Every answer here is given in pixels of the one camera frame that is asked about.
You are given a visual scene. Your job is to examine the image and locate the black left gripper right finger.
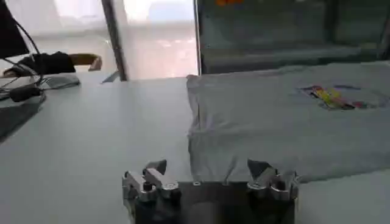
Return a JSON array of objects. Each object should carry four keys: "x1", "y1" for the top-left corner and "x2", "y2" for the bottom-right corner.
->
[{"x1": 246, "y1": 158, "x2": 300, "y2": 202}]

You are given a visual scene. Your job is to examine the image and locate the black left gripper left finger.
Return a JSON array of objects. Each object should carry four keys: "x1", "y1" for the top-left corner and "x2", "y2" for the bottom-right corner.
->
[{"x1": 121, "y1": 159, "x2": 181, "y2": 203}]

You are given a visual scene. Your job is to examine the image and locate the white shirt with colourful print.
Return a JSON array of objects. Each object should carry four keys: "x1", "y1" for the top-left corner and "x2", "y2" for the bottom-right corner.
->
[{"x1": 186, "y1": 60, "x2": 390, "y2": 184}]

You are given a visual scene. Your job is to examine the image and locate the grey shelf rack with clothes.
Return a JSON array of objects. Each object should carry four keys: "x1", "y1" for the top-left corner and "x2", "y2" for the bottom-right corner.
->
[{"x1": 193, "y1": 0, "x2": 390, "y2": 75}]

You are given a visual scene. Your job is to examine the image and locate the dark grey laptop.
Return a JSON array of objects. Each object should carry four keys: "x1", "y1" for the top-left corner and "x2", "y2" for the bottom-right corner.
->
[{"x1": 0, "y1": 100, "x2": 44, "y2": 142}]

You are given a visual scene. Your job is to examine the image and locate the black jacket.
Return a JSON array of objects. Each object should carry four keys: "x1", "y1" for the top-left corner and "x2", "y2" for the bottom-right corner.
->
[{"x1": 12, "y1": 51, "x2": 77, "y2": 77}]

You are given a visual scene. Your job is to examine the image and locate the black power adapter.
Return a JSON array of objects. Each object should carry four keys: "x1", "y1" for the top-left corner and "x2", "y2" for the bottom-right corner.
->
[{"x1": 10, "y1": 86, "x2": 43, "y2": 103}]

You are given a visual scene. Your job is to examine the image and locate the grey window frame post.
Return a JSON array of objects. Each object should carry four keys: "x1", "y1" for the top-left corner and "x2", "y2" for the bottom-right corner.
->
[{"x1": 101, "y1": 0, "x2": 129, "y2": 82}]

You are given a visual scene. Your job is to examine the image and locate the black desk cable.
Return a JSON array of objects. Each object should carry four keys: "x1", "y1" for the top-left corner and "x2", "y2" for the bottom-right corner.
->
[{"x1": 0, "y1": 20, "x2": 80, "y2": 101}]

